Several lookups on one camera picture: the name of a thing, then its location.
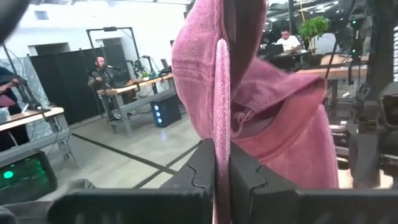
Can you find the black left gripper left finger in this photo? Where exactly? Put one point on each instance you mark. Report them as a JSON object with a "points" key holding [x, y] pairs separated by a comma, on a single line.
{"points": [[124, 207]]}

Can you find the person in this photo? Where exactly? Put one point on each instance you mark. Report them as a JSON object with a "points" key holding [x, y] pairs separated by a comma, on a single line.
{"points": [[9, 124], [102, 81], [289, 42]]}

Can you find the black room partition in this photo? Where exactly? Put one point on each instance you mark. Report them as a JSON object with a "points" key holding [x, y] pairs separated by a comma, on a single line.
{"points": [[62, 81]]}

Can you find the green leafy plant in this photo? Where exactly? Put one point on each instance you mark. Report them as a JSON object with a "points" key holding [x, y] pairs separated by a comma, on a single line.
{"points": [[312, 28]]}

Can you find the black computer green light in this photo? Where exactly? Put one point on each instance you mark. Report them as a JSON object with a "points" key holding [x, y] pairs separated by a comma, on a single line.
{"points": [[28, 177]]}

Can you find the black computer blue lights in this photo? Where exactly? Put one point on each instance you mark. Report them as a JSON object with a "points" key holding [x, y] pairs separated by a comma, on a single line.
{"points": [[166, 112]]}

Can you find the wooden top grey desk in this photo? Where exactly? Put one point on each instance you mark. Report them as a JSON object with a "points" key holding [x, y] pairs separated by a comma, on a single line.
{"points": [[37, 130], [133, 102]]}

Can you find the maroon red cap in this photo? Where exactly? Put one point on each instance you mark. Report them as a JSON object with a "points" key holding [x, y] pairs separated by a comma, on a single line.
{"points": [[280, 140]]}

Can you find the black gantry frame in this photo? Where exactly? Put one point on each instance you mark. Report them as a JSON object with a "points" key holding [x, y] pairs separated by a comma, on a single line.
{"points": [[109, 29]]}

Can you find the black laptop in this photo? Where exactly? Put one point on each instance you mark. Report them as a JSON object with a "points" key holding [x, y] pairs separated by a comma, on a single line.
{"points": [[275, 49]]}

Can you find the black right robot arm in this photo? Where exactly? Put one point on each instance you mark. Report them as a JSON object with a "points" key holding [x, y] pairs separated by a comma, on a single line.
{"points": [[382, 46]]}

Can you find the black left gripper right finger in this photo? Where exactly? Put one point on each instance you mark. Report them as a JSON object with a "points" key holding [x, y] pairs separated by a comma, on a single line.
{"points": [[311, 207]]}

